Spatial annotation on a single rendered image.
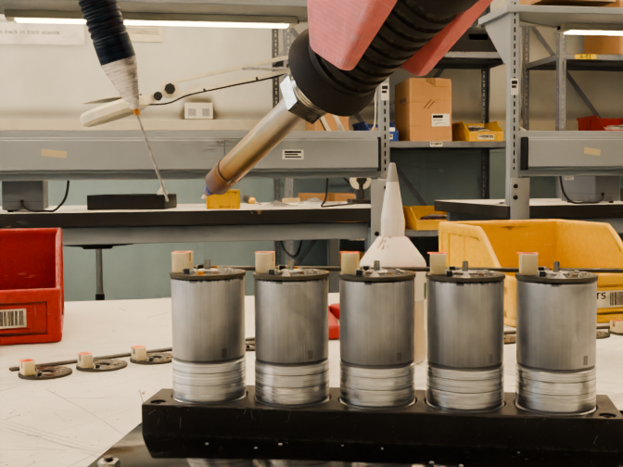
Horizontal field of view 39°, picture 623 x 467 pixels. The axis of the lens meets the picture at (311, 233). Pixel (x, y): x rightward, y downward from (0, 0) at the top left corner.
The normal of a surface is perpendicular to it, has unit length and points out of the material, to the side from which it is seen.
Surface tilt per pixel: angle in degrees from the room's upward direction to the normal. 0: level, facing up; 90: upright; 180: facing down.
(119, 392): 0
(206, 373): 90
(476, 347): 90
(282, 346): 90
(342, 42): 99
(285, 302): 90
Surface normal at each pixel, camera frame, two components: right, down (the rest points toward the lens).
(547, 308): -0.44, 0.06
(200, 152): 0.18, 0.06
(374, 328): -0.19, 0.07
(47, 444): -0.01, -1.00
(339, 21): -0.83, 0.20
